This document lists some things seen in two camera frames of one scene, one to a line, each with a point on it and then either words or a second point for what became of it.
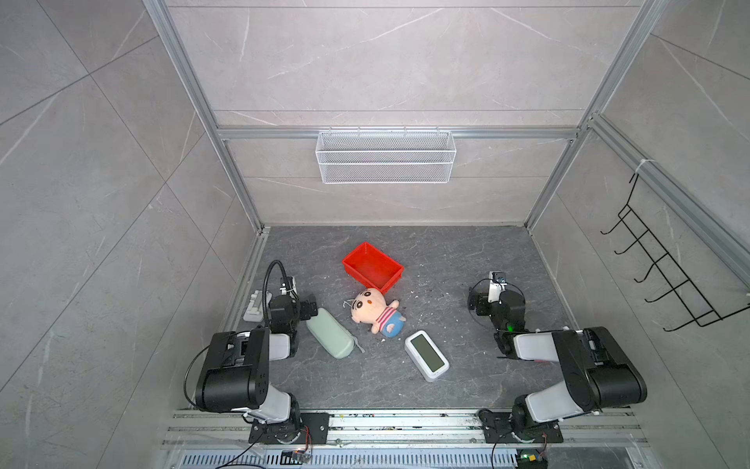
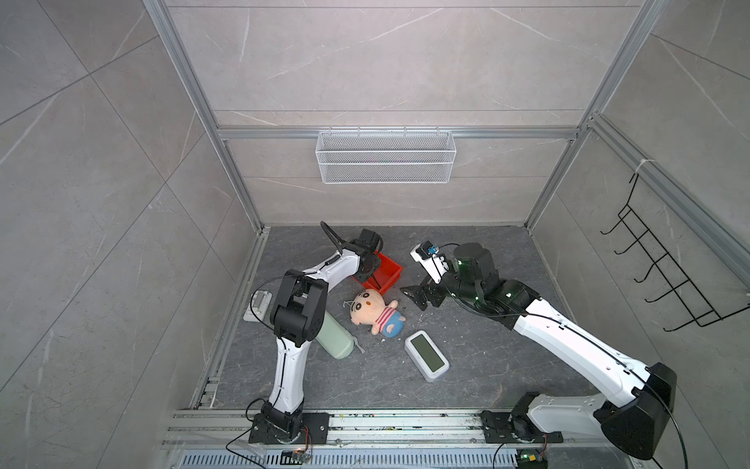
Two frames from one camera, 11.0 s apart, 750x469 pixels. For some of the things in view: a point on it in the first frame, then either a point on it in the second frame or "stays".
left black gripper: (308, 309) to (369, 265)
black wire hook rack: (662, 264) stays
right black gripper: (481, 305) to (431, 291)
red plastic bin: (373, 268) stays
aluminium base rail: (409, 440) stays
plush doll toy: (370, 307) stays
